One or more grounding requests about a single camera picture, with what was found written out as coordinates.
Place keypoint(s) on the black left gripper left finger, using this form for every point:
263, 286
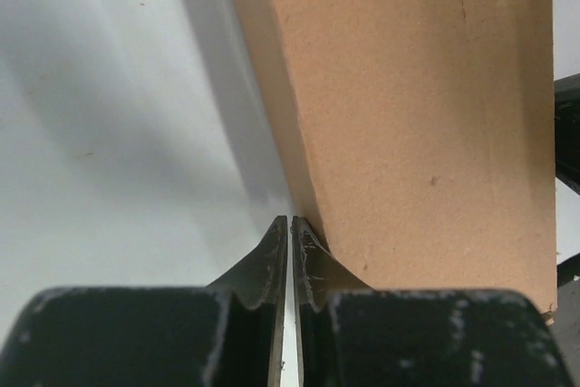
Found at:
227, 333

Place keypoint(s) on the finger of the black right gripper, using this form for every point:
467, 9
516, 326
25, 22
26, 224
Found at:
567, 134

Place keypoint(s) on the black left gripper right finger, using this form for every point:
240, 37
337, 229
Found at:
353, 335

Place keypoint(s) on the brown cardboard box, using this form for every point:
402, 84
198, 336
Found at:
417, 136

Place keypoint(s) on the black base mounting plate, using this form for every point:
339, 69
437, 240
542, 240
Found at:
566, 326

